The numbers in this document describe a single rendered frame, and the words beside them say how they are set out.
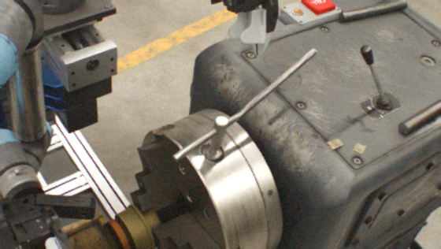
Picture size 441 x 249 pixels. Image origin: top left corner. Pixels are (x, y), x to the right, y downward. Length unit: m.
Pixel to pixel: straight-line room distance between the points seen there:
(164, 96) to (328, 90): 1.81
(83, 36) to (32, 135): 0.31
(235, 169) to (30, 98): 0.45
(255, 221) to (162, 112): 1.82
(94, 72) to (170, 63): 1.69
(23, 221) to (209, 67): 0.47
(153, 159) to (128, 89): 1.86
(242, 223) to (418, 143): 0.36
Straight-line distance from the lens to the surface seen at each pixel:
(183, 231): 1.01
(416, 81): 1.21
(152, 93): 2.85
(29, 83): 1.12
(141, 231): 1.01
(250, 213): 0.96
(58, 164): 2.28
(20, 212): 1.06
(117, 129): 2.67
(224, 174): 0.95
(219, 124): 0.89
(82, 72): 1.34
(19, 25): 0.94
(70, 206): 1.06
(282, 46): 1.17
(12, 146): 1.13
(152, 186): 1.02
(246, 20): 0.95
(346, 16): 1.29
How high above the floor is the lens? 1.96
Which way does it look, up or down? 46 degrees down
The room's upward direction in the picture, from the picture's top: 9 degrees clockwise
